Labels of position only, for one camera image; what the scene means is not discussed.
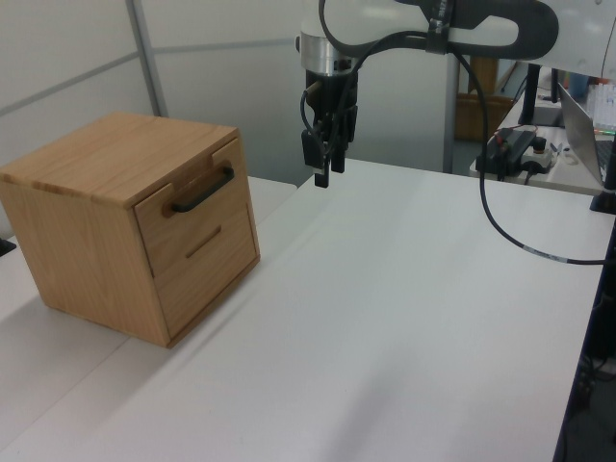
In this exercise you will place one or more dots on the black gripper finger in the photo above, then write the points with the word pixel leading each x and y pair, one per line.
pixel 321 168
pixel 339 154

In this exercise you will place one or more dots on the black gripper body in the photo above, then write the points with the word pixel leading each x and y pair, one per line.
pixel 327 96

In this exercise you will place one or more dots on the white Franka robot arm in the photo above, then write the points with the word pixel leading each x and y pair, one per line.
pixel 486 34

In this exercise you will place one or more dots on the pale wooden drawer cabinet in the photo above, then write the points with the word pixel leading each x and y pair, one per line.
pixel 86 240

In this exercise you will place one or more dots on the black electronics box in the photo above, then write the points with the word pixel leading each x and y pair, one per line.
pixel 505 151

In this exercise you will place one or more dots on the black monitor stand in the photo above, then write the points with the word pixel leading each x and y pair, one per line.
pixel 530 96

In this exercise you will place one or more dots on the grey emergency stop button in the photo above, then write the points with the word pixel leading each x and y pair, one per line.
pixel 541 154

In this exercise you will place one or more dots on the white desk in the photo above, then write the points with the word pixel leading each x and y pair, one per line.
pixel 563 180

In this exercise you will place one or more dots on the silver open laptop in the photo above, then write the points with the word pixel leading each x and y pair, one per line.
pixel 584 139

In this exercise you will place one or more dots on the black clamped stand pole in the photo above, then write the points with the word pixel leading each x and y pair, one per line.
pixel 610 183

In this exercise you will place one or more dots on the black clamp base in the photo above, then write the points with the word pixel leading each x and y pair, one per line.
pixel 6 246

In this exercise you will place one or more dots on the grey partition frame post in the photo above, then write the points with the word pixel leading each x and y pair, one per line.
pixel 146 58

